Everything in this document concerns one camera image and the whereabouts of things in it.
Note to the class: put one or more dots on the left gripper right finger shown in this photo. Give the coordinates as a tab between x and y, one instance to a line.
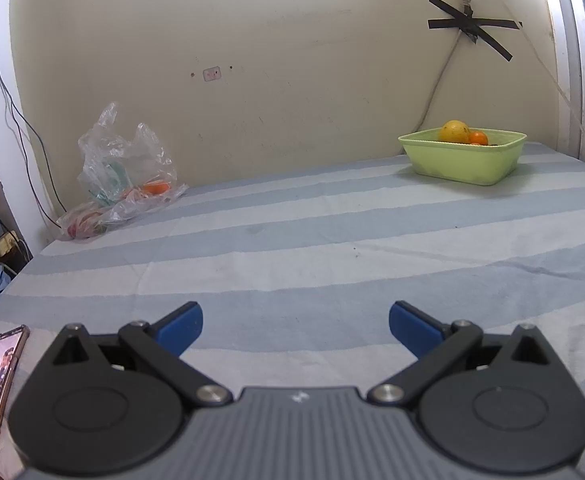
461	364

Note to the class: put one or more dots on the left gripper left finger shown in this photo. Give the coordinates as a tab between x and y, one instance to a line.
152	349

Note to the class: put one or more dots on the orange cherry tomato with stem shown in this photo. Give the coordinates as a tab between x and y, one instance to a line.
478	138

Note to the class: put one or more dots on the green plastic basket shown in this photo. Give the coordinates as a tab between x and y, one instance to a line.
466	163

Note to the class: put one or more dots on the striped blue white bedsheet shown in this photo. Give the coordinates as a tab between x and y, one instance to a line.
296	275

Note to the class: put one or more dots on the clear plastic bag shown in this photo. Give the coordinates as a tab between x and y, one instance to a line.
124	179

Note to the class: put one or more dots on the yellow lemon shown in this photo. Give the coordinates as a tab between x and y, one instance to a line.
455	131

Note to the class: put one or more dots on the black tape cross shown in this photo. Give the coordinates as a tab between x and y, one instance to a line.
473	28

